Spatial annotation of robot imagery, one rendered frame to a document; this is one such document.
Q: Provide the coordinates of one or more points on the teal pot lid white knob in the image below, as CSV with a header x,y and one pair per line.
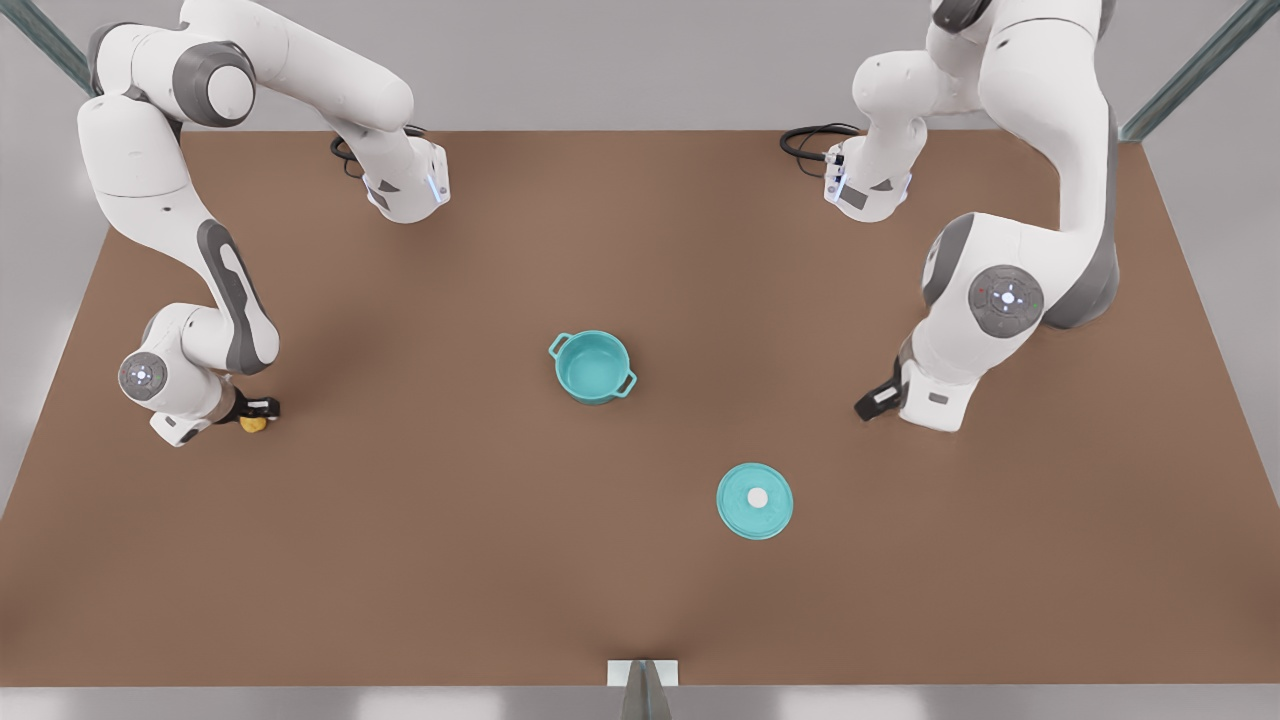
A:
x,y
755,501

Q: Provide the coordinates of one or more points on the silver frame post with foot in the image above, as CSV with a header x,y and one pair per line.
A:
x,y
643,688

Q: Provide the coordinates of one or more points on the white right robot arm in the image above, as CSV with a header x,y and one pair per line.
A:
x,y
140,150

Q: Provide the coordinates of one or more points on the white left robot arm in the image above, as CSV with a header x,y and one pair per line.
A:
x,y
1040,120

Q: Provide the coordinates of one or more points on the teal pot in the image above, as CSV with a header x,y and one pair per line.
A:
x,y
592,366

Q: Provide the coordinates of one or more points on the yellow potato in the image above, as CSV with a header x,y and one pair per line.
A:
x,y
253,424

